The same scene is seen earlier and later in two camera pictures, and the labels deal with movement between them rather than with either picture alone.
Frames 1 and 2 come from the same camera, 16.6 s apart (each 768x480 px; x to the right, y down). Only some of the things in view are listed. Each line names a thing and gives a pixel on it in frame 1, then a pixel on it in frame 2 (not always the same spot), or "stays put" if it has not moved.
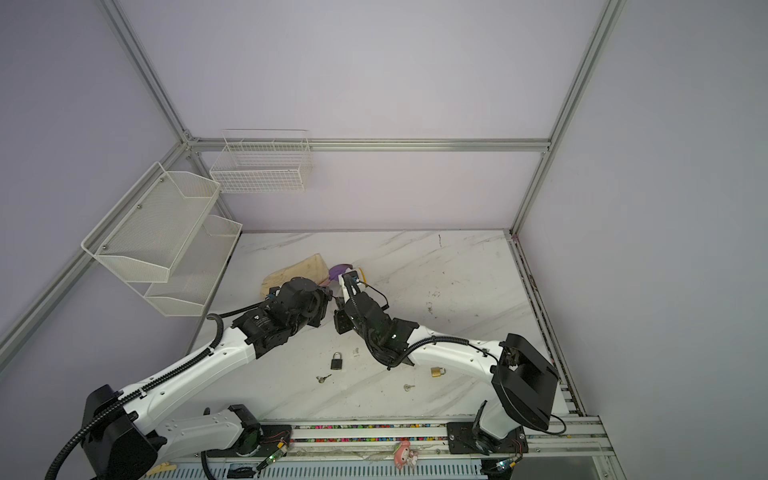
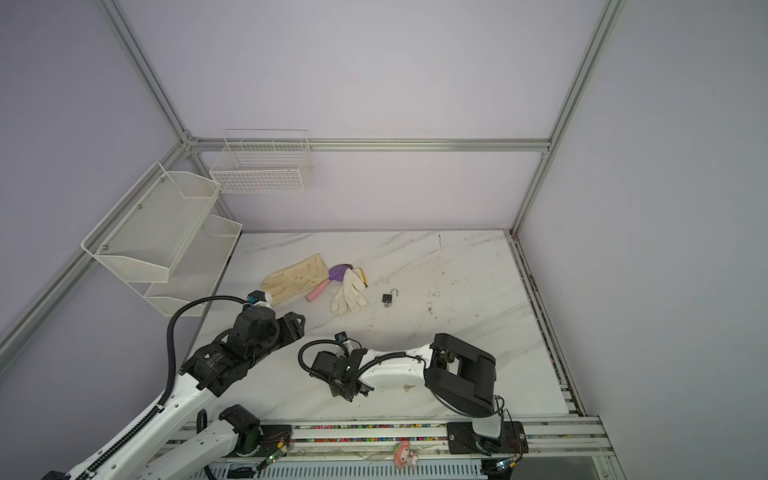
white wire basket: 262,160 stays put
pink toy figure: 404,456 stays put
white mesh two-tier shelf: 162,241 stays put
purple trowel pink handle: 335,272 stays put
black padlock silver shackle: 342,321 to 388,298
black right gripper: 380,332 to 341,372
